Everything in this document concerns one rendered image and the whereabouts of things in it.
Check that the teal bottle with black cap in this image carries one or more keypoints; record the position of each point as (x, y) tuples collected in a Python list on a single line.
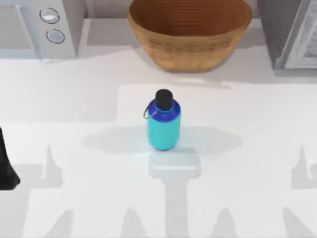
[(163, 129)]

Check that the brown woven basket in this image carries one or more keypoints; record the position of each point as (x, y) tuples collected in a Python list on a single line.
[(188, 47)]

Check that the round microwave knob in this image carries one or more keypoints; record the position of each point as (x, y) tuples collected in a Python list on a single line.
[(55, 36), (49, 15)]

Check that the pale microwave oven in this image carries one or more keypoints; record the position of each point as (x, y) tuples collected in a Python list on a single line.
[(37, 47)]

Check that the grey cabinet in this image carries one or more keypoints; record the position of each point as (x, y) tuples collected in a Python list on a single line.
[(284, 32)]

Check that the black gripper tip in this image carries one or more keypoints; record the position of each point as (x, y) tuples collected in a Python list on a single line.
[(7, 168)]

